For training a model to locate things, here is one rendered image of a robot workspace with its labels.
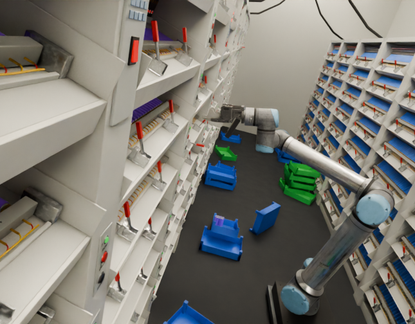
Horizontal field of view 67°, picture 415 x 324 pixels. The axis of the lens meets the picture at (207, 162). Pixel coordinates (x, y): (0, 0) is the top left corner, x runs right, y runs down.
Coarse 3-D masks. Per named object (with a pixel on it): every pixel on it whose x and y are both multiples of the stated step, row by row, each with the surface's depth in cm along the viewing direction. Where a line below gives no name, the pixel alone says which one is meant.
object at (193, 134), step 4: (200, 112) 178; (196, 116) 177; (200, 116) 179; (200, 120) 179; (192, 124) 168; (204, 124) 179; (192, 132) 157; (196, 132) 160; (192, 136) 152; (196, 136) 156; (192, 140) 148; (192, 144) 144; (188, 148) 137; (188, 152) 123
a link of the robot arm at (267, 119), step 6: (258, 108) 155; (258, 114) 152; (264, 114) 152; (270, 114) 152; (276, 114) 151; (258, 120) 153; (264, 120) 152; (270, 120) 152; (276, 120) 151; (258, 126) 156; (264, 126) 153; (270, 126) 153; (276, 126) 153
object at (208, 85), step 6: (204, 78) 171; (204, 84) 170; (210, 84) 172; (216, 84) 171; (204, 90) 155; (210, 90) 173; (198, 96) 145; (204, 96) 151; (198, 102) 115; (204, 102) 145; (198, 108) 128
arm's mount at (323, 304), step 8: (272, 288) 194; (280, 288) 187; (280, 296) 181; (320, 296) 189; (280, 304) 176; (320, 304) 183; (328, 304) 184; (280, 312) 172; (288, 312) 172; (320, 312) 177; (328, 312) 179; (280, 320) 169; (288, 320) 167; (296, 320) 168; (304, 320) 169; (312, 320) 171; (320, 320) 172; (328, 320) 173
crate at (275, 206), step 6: (276, 204) 273; (264, 210) 258; (270, 210) 260; (276, 210) 269; (258, 216) 254; (264, 216) 253; (270, 216) 264; (276, 216) 275; (258, 222) 255; (264, 222) 260; (270, 222) 271; (252, 228) 260; (258, 228) 256; (264, 228) 266; (258, 234) 260
